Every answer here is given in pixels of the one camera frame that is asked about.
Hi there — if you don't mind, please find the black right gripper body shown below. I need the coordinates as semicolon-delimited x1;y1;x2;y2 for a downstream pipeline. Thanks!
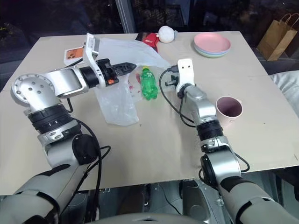
164;71;180;87

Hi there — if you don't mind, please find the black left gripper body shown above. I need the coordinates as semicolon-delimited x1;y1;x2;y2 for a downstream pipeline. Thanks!
95;58;120;86

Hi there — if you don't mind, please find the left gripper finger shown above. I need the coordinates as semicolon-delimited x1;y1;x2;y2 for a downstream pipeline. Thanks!
113;61;137;70
115;67;135;77

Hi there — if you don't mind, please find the transparent plastic bag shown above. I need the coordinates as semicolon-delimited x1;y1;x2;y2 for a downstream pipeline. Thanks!
93;37;171;127

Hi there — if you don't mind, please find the brown paper bag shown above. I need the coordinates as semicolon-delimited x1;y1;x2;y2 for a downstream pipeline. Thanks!
256;13;298;62
284;13;299;58

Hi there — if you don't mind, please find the green plastic soda bottle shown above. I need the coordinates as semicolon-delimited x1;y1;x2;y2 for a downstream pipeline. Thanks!
139;66;160;102

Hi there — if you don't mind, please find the red package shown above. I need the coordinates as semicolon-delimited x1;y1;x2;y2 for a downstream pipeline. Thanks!
135;32;161;51

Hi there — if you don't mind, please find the white phone box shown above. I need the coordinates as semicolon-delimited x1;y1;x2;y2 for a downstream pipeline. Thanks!
63;46;86;65

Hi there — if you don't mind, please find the white plush ball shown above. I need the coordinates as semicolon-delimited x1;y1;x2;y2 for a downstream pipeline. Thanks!
158;25;177;44

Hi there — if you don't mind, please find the light blue plastic plate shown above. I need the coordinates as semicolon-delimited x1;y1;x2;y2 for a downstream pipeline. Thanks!
197;50;229;58

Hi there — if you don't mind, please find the light green plastic plate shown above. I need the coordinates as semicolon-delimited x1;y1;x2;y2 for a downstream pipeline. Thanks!
195;48;231;56

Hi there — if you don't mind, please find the pink plastic plate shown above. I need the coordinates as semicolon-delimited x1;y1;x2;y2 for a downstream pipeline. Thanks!
193;32;232;52

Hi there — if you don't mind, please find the pink mug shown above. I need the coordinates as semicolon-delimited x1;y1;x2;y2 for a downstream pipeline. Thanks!
214;96;244;128

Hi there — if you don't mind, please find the white cushion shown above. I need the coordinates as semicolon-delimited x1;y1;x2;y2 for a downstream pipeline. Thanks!
269;72;299;111

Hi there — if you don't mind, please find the silver machine housing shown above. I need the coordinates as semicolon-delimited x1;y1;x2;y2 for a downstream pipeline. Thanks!
179;179;225;217

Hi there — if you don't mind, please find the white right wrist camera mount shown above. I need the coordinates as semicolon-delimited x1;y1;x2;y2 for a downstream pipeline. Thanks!
175;58;196;93

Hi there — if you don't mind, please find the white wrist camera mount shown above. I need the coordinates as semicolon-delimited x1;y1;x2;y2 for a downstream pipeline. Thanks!
83;32;106;89
175;58;196;93

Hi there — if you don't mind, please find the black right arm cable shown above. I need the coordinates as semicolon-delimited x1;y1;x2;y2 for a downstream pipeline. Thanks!
159;65;251;185

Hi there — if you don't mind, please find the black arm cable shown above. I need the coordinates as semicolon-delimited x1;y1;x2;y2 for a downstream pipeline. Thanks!
159;65;251;185
66;97;112;194

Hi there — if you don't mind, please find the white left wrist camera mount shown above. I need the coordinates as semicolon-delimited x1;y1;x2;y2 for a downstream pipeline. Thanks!
83;32;106;89

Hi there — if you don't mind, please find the grey metal post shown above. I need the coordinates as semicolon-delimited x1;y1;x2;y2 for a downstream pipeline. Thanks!
115;0;141;34

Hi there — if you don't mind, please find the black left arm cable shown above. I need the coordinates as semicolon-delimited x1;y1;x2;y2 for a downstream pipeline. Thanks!
66;97;112;194

